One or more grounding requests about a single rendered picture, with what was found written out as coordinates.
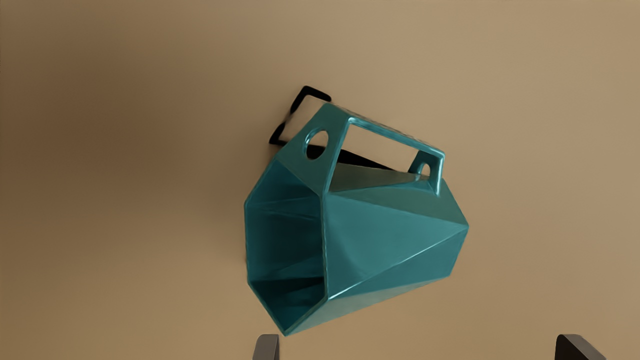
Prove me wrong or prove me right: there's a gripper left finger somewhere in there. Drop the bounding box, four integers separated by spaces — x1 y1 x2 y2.
252 334 280 360

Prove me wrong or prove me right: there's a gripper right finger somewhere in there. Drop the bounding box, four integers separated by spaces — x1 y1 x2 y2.
555 334 607 360

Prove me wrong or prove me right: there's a teal faceted mug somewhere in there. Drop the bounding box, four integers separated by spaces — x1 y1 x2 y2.
243 102 470 337

